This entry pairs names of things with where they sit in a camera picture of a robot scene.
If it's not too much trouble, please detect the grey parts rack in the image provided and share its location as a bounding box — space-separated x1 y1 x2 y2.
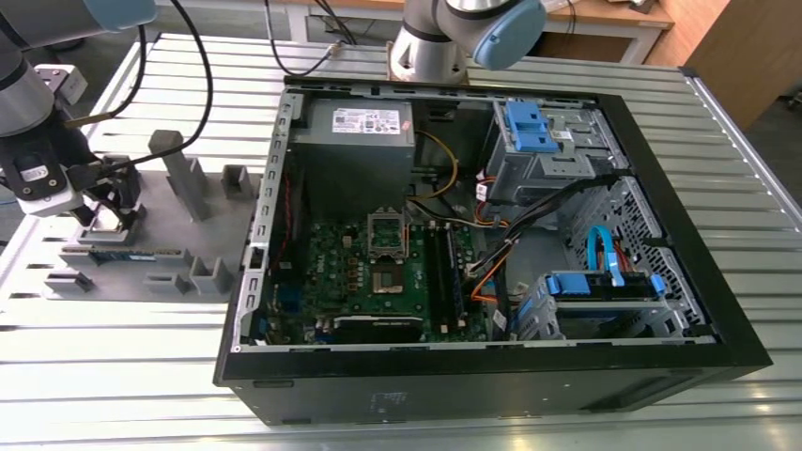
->
40 129 265 305

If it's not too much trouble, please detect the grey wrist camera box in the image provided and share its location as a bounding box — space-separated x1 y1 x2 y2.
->
34 64 90 110

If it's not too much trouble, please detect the metal socket cover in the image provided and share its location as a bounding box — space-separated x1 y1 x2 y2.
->
366 209 414 262

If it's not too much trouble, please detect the black PC case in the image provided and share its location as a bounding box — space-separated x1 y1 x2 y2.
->
211 73 776 428

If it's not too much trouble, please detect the green motherboard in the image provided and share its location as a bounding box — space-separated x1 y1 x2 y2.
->
254 218 501 347

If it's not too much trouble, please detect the black graphics card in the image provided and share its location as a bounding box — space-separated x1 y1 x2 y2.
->
331 313 427 345

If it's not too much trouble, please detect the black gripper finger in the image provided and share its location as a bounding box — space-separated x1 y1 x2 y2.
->
67 181 107 232
106 162 146 231

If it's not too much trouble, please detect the grey metal drive cage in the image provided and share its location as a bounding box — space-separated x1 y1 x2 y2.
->
485 100 632 208

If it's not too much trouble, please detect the grey power supply unit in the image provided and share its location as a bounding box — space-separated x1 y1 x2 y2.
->
291 97 421 222

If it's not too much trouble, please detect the black camera cable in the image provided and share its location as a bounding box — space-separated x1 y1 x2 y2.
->
66 0 217 189

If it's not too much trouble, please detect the hard disk in blue carrier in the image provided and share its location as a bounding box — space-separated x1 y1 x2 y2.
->
545 271 668 303

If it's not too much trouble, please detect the orange data wire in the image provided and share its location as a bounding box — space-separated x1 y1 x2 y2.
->
468 251 510 312

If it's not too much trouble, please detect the CPU with silver top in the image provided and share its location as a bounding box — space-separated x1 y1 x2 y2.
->
91 216 130 235

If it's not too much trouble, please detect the black RAM slot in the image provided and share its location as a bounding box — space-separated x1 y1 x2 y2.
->
439 225 458 330
433 225 450 332
426 225 443 333

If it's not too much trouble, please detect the wooden cabinet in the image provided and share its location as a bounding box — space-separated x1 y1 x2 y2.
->
682 0 802 132

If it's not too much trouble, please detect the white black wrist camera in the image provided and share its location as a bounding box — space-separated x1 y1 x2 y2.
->
0 135 89 218

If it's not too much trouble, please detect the blue disk carrier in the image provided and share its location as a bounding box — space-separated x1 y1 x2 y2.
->
505 101 561 155

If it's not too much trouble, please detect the yellow black power wire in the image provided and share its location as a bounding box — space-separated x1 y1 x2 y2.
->
410 129 464 204

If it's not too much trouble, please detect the wooden desk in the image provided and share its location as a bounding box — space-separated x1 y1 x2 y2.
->
532 0 678 67

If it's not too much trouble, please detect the grey metal disk bay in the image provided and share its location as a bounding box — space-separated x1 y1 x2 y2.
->
517 270 720 343

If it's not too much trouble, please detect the CPU socket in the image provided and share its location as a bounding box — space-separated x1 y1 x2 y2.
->
367 266 410 298

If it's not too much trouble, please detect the black wire bundle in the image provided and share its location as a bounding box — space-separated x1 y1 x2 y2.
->
466 172 632 278

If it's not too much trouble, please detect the blue data wire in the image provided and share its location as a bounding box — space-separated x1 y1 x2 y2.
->
586 225 628 288

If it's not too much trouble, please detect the RAM stick blue label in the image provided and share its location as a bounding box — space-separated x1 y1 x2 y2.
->
87 247 158 264

